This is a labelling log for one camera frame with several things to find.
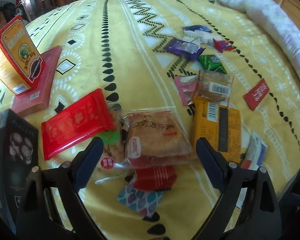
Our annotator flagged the pale floral quilt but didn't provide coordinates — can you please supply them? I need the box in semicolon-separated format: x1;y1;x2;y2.
182;0;300;82

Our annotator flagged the red pastry packet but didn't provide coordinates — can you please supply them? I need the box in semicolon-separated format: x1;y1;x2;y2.
41;88;117;161

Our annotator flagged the red striped sachet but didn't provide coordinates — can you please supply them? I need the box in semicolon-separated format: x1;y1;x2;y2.
133;165;178;192

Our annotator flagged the red orange carton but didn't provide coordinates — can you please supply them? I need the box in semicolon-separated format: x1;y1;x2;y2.
0;15;46;96

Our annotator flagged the yellow patterned blanket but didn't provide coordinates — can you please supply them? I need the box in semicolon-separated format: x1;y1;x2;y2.
0;0;300;240

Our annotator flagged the white blue sachet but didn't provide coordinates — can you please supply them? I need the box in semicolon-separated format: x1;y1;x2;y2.
239;131;268;171

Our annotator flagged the clear pastry packet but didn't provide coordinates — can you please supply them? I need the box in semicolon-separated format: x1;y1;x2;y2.
124;106;198;167

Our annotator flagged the orange snack packet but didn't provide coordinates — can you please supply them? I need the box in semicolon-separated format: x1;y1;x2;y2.
191;97;242;163

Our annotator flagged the red blue candy packet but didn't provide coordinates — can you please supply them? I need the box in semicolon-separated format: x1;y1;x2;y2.
212;37;237;53

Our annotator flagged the scale-pattern sachet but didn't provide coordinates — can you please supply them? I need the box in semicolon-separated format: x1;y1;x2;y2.
116;179;165;217

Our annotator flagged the black product box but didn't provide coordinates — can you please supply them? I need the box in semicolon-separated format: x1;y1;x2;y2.
0;109;39;233

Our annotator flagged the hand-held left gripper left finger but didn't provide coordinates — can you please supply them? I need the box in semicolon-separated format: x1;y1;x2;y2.
16;136;104;240

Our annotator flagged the purple snack packet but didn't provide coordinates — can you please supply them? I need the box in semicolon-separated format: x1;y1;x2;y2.
164;38;207;61

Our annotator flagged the clear packet with red label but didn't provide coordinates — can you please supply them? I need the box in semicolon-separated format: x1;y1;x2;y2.
94;102;133;184

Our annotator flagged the clear brown cake packet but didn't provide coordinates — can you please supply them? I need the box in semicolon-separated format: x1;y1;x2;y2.
193;69;235;103

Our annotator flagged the pink sachet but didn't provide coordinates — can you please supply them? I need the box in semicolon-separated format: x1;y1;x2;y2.
174;74;201;106

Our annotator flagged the long red sachet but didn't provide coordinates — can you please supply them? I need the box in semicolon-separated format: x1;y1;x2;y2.
243;78;270;111

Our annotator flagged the small white blue packet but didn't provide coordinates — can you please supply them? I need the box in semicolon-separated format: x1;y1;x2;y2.
181;25;213;46

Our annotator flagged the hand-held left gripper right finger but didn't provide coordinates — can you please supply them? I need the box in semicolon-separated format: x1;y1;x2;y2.
195;137;282;240

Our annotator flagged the flat red box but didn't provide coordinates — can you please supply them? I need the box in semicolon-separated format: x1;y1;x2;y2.
11;45;63;117

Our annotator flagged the black bag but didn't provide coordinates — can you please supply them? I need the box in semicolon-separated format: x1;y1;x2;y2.
0;2;18;20

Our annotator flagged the green snack packet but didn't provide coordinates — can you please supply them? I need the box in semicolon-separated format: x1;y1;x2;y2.
198;54;228;75

